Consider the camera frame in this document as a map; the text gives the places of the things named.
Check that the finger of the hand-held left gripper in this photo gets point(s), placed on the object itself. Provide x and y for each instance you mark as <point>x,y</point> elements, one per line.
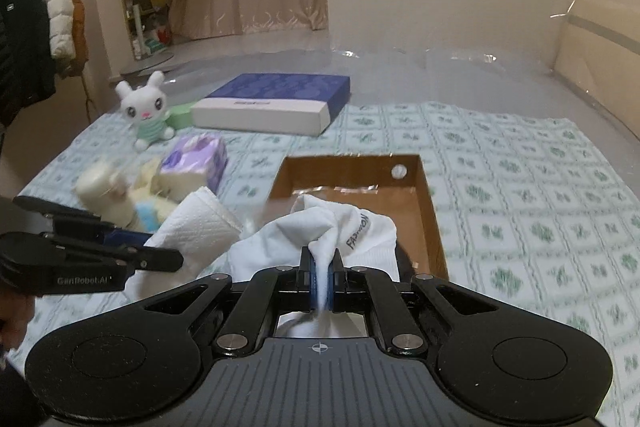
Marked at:
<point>150,257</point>
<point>60,209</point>

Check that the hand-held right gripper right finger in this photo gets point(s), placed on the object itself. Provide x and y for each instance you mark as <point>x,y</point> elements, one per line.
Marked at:
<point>328,287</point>

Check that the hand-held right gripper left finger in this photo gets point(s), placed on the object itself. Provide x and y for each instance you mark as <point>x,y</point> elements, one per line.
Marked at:
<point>314,277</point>

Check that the white sock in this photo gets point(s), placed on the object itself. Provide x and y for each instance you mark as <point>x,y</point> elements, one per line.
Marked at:
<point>300,227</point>

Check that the white paper towel roll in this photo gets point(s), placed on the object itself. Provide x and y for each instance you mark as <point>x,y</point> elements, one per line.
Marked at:
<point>195,227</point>

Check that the cardboard box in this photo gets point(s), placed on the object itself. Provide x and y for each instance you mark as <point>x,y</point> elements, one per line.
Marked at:
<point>350,172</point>

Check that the beige insulated bottle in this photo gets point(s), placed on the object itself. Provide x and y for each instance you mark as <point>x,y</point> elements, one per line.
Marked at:
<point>102,194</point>

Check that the pale yellow plush toy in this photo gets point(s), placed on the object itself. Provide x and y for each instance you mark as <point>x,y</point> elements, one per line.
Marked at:
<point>150,182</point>

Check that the purple tissue pack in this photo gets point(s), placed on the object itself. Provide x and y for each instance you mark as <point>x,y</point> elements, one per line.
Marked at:
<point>192,157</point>

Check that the white bunny plush toy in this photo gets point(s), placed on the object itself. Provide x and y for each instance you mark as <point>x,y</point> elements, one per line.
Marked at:
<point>145,107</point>

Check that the green box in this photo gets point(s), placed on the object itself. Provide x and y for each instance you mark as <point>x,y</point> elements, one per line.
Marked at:
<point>181,117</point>

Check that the black jacket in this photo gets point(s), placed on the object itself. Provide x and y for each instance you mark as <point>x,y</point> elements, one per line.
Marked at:
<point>20,37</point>

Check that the brown jacket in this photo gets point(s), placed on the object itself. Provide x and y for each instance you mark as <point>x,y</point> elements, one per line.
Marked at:
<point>77,27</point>

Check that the blue and white flat box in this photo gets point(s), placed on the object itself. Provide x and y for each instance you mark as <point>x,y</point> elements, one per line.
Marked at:
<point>270,94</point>

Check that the green floral printed bedsheet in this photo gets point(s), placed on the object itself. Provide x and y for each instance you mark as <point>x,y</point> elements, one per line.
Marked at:
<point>500,187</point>

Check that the white puffer jacket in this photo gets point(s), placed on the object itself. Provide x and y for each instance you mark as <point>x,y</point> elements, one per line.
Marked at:
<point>57,7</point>

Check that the clear plastic sheet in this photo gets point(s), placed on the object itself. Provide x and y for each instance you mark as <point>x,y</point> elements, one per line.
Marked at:
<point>450,77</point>

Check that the wooden headboard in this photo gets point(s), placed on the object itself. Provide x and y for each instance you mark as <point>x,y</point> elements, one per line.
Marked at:
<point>600,52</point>

